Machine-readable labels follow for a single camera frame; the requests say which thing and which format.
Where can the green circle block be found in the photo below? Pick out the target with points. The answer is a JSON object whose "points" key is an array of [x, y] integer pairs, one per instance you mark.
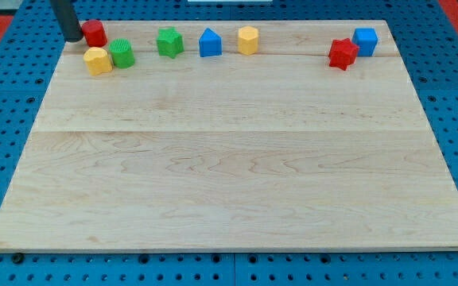
{"points": [[122, 53]]}

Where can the yellow heart block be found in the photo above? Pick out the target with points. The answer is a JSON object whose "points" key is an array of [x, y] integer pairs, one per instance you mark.
{"points": [[97, 61]]}

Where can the light wooden board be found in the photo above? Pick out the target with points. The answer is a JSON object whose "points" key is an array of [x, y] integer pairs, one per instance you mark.
{"points": [[276, 152]]}

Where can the blue triangle house block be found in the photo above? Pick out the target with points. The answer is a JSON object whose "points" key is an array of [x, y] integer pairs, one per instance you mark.
{"points": [[210, 43]]}

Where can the yellow hexagon block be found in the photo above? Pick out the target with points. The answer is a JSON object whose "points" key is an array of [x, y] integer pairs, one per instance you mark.
{"points": [[248, 37]]}

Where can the green star block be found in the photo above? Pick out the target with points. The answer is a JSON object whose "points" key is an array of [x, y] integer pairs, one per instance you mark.
{"points": [[169, 42]]}

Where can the red star block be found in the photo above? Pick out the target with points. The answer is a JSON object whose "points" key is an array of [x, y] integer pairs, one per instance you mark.
{"points": [[342, 53]]}

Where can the red cylinder block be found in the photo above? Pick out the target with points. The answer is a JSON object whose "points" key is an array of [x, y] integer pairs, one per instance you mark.
{"points": [[94, 33]]}

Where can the blue cube block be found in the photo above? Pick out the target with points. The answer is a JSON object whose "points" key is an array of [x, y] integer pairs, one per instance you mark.
{"points": [[366, 39]]}

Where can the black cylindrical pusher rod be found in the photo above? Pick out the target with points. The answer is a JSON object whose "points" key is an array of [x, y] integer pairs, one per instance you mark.
{"points": [[67, 20]]}

